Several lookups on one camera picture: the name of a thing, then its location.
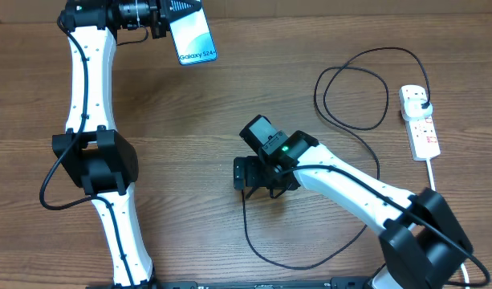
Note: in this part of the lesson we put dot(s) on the blue Galaxy smartphone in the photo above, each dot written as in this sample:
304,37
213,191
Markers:
193,40

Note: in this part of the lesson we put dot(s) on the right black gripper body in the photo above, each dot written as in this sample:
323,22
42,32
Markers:
262,177

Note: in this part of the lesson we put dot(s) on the white charger plug adapter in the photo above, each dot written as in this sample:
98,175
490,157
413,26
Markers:
412,110

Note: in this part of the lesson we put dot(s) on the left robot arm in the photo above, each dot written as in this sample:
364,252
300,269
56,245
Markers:
95,156

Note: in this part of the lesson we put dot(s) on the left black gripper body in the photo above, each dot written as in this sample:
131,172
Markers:
157,18

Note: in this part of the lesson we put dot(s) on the white power strip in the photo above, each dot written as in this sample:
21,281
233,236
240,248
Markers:
421,133

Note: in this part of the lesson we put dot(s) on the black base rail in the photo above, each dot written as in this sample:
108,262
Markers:
350,282

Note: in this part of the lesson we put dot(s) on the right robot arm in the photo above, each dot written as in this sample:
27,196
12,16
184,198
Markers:
422,241

